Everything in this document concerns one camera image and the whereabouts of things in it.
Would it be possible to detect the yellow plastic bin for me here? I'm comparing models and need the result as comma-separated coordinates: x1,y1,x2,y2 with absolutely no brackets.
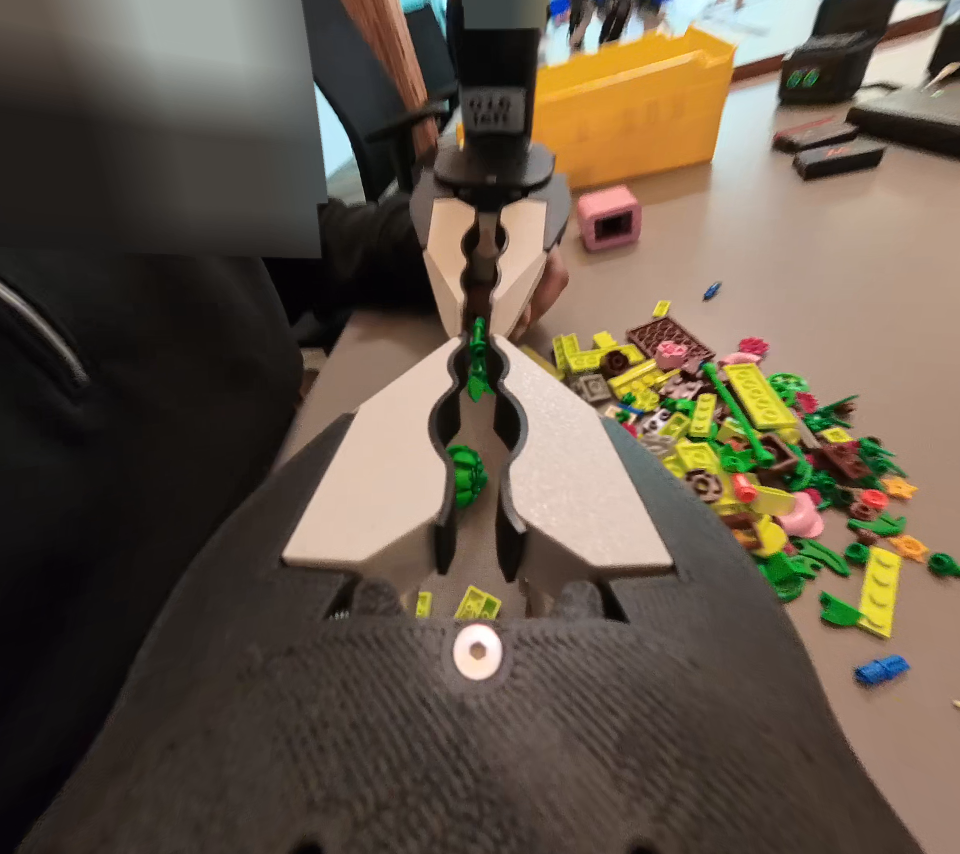
528,25,738,191

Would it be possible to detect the pink arch toy piece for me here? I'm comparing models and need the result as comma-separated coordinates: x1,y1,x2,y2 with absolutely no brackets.
776,494,826,540

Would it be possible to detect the narrow lime toy plate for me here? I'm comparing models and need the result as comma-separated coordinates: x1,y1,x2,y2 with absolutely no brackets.
857,546,903,639

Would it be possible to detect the black charger with green lights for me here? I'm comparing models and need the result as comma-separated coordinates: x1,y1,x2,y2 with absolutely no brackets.
778,0,900,106

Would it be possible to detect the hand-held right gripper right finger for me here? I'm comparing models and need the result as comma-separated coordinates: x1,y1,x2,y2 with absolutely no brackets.
491,335,675,590

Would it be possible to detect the green leafy stalk piece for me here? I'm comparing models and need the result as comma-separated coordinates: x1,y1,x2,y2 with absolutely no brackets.
465,317,498,406

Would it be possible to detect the long wide lime plate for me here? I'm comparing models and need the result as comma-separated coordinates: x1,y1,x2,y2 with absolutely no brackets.
721,362,800,433

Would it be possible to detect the person's left forearm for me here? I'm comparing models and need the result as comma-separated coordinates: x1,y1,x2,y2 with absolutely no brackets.
262,194,444,345

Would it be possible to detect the pile of small toy bricks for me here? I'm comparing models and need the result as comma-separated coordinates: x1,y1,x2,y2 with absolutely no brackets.
414,299,960,641

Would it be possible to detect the black flat power box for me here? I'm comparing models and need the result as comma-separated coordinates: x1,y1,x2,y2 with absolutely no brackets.
846,85,960,159

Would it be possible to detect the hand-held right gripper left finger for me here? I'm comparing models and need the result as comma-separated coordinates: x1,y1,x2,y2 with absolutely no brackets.
282,335,468,573

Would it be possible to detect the green toy stem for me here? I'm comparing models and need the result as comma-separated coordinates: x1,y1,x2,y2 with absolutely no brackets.
701,362,777,465

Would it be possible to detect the black camera battery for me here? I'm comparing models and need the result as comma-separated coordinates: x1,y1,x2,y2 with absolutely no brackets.
772,119,860,154
792,139,888,181

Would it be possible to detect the black tabletop gadget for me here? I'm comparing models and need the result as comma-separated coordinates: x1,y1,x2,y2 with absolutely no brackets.
600,0,676,45
566,0,612,52

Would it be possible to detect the brown toy brick plate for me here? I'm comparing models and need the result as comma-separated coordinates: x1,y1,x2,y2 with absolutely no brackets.
626,316,717,367

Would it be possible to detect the green leaf cluster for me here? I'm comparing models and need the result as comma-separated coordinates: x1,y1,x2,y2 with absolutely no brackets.
446,445,489,510

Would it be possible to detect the person's left hand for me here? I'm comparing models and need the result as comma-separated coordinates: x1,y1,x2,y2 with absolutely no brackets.
516,248,571,339

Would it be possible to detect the pink toy brick pot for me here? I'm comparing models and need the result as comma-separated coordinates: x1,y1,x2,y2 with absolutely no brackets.
576,186,643,253

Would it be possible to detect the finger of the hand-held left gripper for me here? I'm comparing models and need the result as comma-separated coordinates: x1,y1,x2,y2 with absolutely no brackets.
422,196,481,339
489,198,549,342

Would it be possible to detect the black charger case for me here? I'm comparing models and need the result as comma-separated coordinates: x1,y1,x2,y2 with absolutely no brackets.
927,6,960,82

